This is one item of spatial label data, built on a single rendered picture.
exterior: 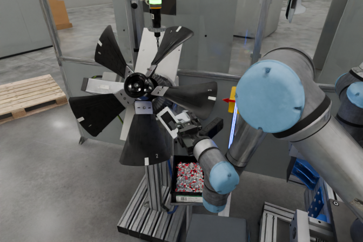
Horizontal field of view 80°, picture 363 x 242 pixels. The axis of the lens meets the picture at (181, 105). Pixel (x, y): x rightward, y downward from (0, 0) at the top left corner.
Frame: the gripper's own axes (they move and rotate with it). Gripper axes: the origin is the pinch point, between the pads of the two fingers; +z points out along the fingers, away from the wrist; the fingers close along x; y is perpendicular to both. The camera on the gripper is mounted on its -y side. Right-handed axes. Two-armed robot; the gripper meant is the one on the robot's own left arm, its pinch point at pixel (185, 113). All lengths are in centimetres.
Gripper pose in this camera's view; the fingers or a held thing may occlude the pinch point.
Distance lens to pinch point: 84.7
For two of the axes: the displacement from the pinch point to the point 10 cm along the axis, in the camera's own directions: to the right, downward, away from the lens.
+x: 1.0, 8.3, 5.5
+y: -9.3, 2.7, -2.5
